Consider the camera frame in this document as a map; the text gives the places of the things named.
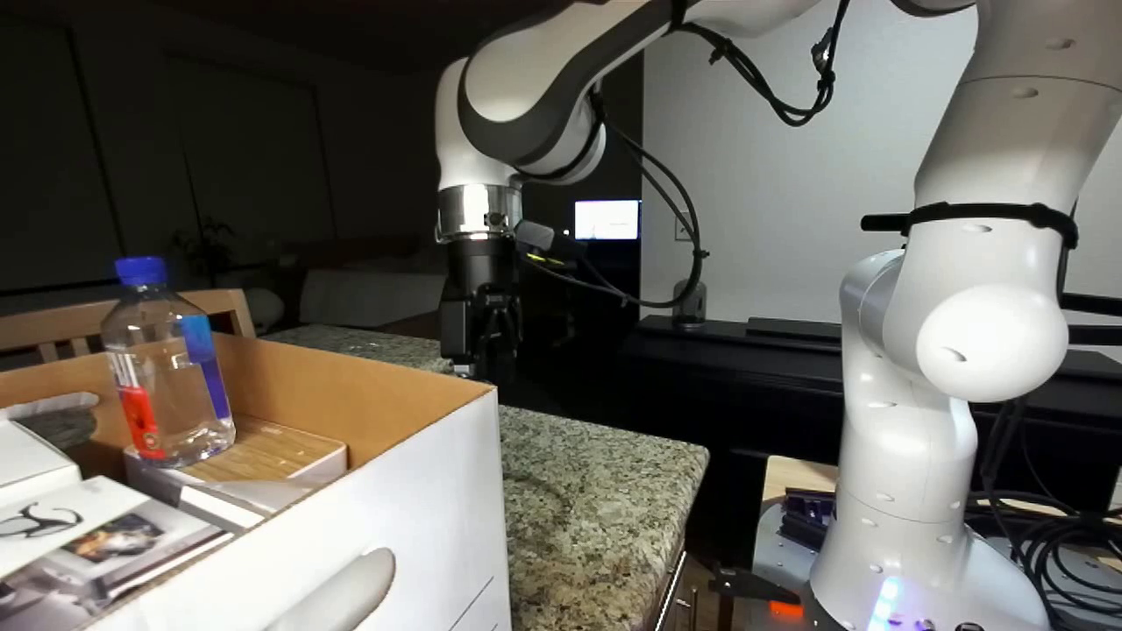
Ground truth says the lit computer monitor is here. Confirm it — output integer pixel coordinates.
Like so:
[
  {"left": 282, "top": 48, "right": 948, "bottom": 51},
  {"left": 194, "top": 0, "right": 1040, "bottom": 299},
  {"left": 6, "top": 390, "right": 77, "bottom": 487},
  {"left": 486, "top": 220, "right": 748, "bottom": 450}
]
[{"left": 571, "top": 199, "right": 638, "bottom": 241}]

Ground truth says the magazine with photo cover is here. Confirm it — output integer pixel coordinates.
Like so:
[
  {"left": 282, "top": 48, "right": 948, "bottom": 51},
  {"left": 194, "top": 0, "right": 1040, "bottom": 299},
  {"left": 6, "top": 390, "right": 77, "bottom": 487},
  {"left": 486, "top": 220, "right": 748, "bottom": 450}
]
[{"left": 0, "top": 477, "right": 233, "bottom": 631}]

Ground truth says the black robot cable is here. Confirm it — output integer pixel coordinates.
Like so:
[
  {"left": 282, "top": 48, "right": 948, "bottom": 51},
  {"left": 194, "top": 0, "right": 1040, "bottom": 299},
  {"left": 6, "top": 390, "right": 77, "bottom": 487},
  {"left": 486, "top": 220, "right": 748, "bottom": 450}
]
[{"left": 518, "top": 0, "right": 854, "bottom": 312}]

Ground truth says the tan paperback book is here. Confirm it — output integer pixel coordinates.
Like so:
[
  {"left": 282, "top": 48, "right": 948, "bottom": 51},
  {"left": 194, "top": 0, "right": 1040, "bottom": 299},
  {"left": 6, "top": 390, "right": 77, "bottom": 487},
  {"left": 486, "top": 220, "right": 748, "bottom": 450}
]
[{"left": 121, "top": 425, "right": 348, "bottom": 530}]

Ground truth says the clear bottle blue cap in box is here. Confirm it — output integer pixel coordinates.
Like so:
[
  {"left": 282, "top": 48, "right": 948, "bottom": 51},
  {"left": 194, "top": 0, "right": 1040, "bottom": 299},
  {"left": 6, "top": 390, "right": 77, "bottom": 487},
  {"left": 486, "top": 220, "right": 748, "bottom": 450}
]
[{"left": 103, "top": 256, "right": 236, "bottom": 464}]

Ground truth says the white cardboard box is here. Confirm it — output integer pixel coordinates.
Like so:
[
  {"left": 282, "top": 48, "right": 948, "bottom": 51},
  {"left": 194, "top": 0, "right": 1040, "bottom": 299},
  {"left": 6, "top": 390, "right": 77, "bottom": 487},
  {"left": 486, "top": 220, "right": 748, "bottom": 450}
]
[{"left": 0, "top": 329, "right": 514, "bottom": 631}]

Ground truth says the grey sofa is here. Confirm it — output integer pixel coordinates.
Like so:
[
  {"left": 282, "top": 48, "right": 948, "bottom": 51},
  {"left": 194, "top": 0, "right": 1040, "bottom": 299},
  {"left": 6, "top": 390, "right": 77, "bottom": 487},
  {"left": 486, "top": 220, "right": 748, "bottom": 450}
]
[{"left": 298, "top": 269, "right": 446, "bottom": 325}]

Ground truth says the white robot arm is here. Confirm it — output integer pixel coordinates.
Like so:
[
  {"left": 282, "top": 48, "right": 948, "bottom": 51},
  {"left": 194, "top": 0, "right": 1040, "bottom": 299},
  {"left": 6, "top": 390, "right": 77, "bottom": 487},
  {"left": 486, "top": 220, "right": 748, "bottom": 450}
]
[{"left": 434, "top": 0, "right": 1122, "bottom": 631}]

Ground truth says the black low cabinet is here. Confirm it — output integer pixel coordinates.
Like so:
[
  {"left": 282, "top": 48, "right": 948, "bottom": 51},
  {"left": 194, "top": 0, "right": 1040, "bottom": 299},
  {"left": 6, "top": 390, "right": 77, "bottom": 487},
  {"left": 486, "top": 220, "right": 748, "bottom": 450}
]
[{"left": 619, "top": 315, "right": 1122, "bottom": 513}]

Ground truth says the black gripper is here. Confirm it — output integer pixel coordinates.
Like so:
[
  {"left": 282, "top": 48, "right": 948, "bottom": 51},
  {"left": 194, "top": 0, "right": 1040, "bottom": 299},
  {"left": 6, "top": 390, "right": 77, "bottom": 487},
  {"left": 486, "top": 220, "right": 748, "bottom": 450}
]
[{"left": 439, "top": 237, "right": 522, "bottom": 380}]

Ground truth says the wooden chair back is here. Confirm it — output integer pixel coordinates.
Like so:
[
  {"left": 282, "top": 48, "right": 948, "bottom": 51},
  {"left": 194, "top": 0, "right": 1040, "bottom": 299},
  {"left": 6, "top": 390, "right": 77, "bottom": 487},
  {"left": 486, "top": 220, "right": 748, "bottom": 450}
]
[{"left": 0, "top": 286, "right": 255, "bottom": 363}]

